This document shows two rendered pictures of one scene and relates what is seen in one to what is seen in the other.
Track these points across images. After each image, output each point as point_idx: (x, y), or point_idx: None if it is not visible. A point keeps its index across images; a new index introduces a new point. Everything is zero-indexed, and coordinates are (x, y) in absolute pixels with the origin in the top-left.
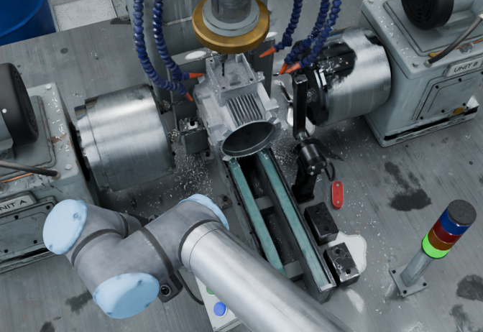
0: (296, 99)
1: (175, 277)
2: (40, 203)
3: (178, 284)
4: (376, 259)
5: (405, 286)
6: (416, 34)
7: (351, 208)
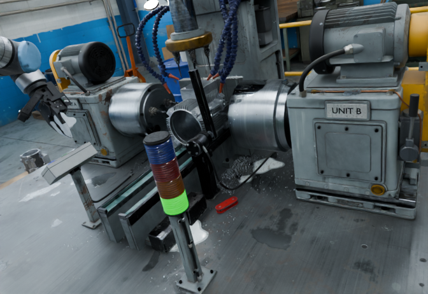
0: (193, 88)
1: (30, 109)
2: (82, 110)
3: (25, 111)
4: (197, 252)
5: (186, 279)
6: (317, 80)
7: (226, 217)
